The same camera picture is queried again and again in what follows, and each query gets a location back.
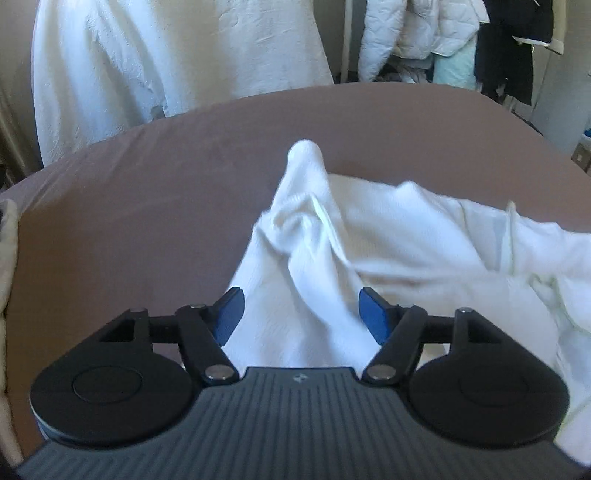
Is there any white waffle-knit garment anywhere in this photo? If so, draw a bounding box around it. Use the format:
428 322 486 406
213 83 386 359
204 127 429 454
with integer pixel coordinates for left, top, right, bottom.
224 140 590 463

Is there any beige folded cloth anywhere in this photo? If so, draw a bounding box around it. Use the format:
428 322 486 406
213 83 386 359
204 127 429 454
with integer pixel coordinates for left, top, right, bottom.
0 197 24 467

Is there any light teal folded cloth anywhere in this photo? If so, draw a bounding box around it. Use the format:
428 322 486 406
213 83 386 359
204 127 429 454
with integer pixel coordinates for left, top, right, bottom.
433 36 478 91

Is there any white hanging bedspread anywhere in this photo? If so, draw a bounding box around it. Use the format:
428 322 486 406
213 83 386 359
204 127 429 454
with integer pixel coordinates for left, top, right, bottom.
32 1 332 165

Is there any black hanging garment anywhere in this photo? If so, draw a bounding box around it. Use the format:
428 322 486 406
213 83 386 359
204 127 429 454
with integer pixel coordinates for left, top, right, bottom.
475 0 554 105

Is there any white quilted jacket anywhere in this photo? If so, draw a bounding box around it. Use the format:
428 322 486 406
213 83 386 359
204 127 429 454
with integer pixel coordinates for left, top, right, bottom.
358 0 490 82

